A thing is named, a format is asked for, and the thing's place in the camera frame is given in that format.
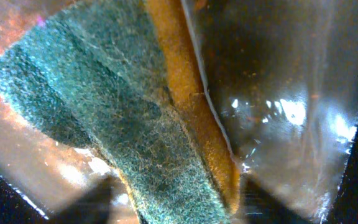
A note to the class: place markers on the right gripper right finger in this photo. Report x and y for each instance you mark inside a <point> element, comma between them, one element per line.
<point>261,207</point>

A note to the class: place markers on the green yellow sponge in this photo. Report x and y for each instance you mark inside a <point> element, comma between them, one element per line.
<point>121,76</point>

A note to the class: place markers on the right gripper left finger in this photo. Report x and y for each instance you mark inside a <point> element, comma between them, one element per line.
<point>93,207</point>

